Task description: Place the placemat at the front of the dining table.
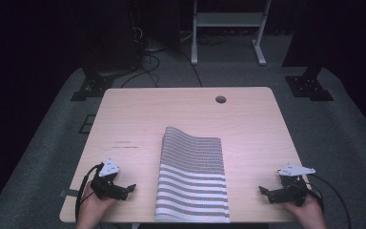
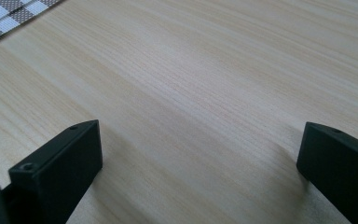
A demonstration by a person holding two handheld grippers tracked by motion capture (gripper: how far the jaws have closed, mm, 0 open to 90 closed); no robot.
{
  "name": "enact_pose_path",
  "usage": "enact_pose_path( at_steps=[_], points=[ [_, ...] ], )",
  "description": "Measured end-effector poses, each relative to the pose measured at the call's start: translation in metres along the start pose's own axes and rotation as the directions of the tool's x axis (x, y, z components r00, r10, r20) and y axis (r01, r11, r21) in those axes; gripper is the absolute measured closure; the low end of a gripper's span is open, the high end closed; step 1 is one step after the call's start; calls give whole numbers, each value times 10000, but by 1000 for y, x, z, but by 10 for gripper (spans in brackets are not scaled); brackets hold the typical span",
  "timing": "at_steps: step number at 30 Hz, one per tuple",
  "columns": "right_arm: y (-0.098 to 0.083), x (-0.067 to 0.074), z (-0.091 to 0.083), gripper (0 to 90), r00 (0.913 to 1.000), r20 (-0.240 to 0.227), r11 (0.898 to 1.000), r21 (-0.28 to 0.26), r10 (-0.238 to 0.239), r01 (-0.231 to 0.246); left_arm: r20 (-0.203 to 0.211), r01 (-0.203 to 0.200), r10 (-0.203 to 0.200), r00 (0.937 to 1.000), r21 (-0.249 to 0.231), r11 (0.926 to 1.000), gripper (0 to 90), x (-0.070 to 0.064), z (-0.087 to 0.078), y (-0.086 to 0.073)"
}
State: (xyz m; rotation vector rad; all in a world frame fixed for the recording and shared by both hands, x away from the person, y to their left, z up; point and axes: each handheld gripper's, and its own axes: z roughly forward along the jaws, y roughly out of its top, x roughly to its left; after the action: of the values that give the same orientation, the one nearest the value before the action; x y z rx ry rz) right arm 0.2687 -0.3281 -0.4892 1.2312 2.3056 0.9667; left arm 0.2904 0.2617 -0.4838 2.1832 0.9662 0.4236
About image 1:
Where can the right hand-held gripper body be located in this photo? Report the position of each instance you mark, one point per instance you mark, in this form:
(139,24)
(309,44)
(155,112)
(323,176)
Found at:
(294,187)

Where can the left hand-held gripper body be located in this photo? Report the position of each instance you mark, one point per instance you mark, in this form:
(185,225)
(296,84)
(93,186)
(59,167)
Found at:
(106,184)

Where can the wide striped woven placemat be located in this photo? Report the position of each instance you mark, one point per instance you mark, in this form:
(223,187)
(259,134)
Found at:
(192,197)

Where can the person's left hand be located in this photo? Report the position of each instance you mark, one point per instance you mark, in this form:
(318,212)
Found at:
(92,206)

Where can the person's right hand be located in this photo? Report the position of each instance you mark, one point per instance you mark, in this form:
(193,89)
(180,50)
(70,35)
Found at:
(308,214)

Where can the grey tape strip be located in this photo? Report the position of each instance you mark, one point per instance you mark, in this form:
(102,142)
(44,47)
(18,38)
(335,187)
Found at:
(70,192)

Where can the black stand base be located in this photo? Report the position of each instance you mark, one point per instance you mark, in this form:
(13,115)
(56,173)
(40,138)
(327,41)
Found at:
(308,86)
(92,87)

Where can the white metal stand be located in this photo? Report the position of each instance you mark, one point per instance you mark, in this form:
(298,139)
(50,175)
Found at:
(228,19)

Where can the black floor socket frame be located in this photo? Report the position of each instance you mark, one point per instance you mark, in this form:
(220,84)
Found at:
(87,124)

